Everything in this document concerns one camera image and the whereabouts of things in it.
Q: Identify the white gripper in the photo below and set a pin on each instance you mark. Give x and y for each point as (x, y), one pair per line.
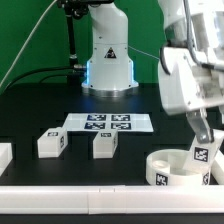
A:
(185, 87)

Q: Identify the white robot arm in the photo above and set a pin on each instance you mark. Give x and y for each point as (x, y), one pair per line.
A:
(110, 70)

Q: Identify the white right fence bar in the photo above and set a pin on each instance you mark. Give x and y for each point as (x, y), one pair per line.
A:
(217, 169)

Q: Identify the white fence bar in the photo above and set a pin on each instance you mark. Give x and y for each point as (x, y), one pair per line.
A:
(217, 169)
(111, 199)
(5, 156)

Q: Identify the white front fence bar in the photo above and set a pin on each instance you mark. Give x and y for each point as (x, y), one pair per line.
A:
(111, 199)

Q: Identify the white left fence bar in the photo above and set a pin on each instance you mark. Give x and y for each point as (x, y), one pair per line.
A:
(5, 156)

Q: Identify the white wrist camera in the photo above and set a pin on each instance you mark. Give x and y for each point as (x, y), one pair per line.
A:
(205, 32)

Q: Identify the white marker base plate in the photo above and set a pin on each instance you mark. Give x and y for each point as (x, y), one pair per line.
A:
(126, 122)

